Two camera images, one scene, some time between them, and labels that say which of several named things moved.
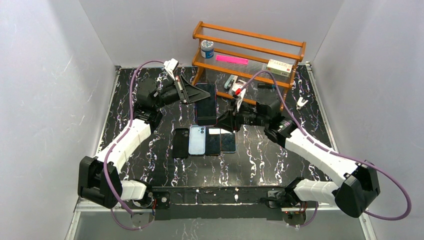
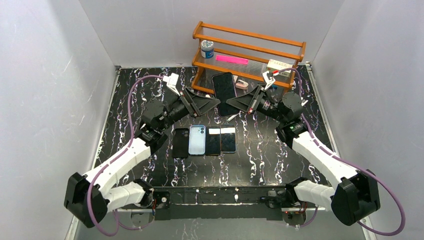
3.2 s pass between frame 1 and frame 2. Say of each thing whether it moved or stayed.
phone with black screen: stayed
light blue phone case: stayed
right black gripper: moved
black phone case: stayed
